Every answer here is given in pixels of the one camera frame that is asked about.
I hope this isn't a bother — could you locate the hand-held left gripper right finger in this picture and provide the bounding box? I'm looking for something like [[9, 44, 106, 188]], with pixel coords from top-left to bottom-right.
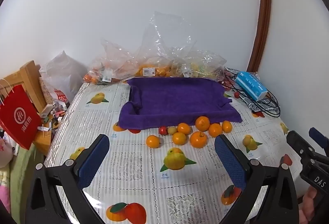
[[214, 133, 300, 224]]

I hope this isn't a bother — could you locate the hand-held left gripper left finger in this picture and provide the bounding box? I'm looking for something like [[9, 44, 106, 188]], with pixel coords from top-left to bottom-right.
[[24, 133, 111, 224]]

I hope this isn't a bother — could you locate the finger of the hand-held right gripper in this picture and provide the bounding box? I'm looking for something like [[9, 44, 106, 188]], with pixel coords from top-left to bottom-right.
[[286, 131, 316, 163], [309, 127, 329, 157]]

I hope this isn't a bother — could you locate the large orange with stem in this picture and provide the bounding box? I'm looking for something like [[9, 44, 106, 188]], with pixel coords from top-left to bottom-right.
[[190, 131, 207, 148]]

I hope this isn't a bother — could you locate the purple towel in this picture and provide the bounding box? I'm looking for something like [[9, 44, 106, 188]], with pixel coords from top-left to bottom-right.
[[118, 77, 242, 131]]

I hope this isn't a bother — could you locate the person's right hand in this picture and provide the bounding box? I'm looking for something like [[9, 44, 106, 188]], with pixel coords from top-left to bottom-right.
[[299, 185, 329, 224]]

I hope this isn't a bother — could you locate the fruit-print white tablecloth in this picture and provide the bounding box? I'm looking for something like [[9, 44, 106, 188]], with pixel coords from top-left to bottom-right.
[[44, 80, 305, 224]]

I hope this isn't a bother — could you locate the black white patterned pouch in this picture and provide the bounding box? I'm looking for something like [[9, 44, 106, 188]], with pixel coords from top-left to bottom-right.
[[240, 95, 279, 114]]

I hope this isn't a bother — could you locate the pile of small items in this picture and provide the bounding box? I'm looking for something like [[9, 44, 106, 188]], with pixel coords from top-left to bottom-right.
[[38, 102, 70, 134]]

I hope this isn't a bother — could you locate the blue tissue pack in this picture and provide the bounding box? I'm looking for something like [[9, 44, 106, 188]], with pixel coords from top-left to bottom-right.
[[235, 71, 268, 101]]

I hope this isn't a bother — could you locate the green blanket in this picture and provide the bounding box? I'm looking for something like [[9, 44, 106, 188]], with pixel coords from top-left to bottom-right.
[[0, 147, 45, 224]]

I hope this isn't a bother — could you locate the bag of red tomatoes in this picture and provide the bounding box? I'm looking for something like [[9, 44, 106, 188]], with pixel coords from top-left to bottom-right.
[[218, 70, 241, 91]]

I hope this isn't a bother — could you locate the red paper bag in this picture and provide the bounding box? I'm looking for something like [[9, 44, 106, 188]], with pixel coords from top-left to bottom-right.
[[0, 78, 43, 150]]

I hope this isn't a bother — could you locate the pink plush toy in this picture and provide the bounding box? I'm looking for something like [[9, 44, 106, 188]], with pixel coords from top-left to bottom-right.
[[0, 131, 16, 168]]

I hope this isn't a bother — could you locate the clear bag of leafy oranges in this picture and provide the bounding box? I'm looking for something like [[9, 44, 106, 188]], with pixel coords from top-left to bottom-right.
[[83, 39, 139, 85]]

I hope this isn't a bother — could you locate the white plastic bag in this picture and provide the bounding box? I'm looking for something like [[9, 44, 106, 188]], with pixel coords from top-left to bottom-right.
[[38, 50, 88, 109]]

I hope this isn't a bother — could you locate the wooden chair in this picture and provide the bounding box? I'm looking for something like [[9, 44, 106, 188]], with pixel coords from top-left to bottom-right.
[[0, 61, 56, 156]]

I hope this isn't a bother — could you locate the tall clear bag of oranges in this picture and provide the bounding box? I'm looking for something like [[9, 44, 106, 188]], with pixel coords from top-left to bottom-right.
[[129, 11, 196, 78]]

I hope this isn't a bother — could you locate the black cable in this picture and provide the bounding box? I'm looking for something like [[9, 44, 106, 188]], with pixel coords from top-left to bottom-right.
[[224, 67, 282, 118]]

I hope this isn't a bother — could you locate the brown wooden door frame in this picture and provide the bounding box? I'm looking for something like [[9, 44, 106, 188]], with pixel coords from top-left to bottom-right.
[[247, 0, 271, 72]]

